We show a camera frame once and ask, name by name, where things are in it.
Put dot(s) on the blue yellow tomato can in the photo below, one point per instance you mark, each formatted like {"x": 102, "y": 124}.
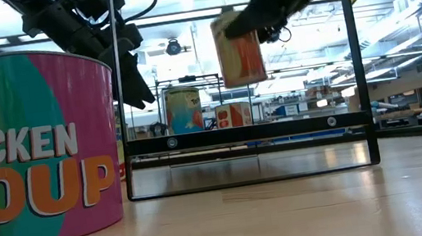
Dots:
{"x": 183, "y": 111}

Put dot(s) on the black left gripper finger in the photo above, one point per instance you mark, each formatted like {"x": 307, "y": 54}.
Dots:
{"x": 136, "y": 87}

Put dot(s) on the pink teal chicken soup can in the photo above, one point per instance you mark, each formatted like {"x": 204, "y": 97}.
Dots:
{"x": 26, "y": 98}

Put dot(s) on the red white diced tomatoes can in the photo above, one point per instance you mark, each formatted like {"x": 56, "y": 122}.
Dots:
{"x": 233, "y": 115}

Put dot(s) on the round black ceiling fixture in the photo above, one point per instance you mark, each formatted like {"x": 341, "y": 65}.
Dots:
{"x": 173, "y": 47}

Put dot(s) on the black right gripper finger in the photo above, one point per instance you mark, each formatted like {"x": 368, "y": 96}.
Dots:
{"x": 255, "y": 20}

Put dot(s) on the orange peaches can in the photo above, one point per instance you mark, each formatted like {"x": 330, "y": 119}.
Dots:
{"x": 244, "y": 59}

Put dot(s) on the black framed wooden shelf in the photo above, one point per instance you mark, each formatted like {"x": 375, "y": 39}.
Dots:
{"x": 250, "y": 132}

